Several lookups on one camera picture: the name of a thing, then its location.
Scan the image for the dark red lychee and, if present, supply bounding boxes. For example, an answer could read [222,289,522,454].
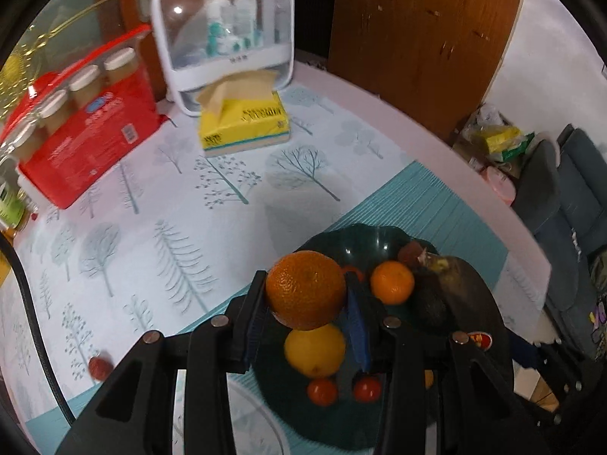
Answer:
[88,355,114,382]
[397,240,425,269]

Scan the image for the small yellow-orange kumquat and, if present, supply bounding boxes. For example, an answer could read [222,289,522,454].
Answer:
[425,370,434,389]

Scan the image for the red cherry tomato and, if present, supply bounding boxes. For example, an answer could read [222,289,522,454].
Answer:
[352,376,383,404]
[307,378,338,408]
[341,265,365,284]

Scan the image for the dark overripe banana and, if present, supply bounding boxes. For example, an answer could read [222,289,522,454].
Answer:
[418,249,508,358]

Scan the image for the orange tangerine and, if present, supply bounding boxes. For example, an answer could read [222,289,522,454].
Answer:
[266,249,347,331]
[370,261,415,306]

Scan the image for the yellow orange with sticker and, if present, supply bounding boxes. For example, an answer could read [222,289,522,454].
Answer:
[284,323,347,379]

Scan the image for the white round printed placemat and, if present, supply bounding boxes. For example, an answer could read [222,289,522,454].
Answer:
[172,370,291,455]

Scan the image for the dark green scalloped plate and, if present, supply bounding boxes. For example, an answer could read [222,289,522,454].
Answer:
[250,222,516,452]

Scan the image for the tree print tablecloth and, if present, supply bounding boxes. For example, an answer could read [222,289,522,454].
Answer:
[16,65,549,412]

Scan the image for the pink plastic stool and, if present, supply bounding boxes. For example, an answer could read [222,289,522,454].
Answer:
[480,165,516,206]

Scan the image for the green label bottle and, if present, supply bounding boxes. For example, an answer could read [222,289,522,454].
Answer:
[0,178,27,230]

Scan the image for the grey sofa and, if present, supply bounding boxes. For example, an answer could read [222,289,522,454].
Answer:
[513,124,606,356]

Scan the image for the yellow green snack bag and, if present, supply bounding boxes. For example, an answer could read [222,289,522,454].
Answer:
[461,103,535,163]

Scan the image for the red paper cup package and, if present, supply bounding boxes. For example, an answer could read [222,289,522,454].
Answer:
[1,25,160,209]

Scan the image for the yellow tissue box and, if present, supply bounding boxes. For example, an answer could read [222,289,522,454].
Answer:
[197,70,291,157]

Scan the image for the brown wooden cabinet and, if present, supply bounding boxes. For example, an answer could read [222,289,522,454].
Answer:
[327,0,521,143]

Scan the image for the white clear storage case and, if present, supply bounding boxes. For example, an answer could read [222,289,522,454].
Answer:
[150,0,294,117]

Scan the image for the glass sliding door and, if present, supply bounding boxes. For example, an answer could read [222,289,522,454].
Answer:
[1,0,149,122]

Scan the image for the black cable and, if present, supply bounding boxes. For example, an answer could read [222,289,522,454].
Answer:
[0,233,77,427]

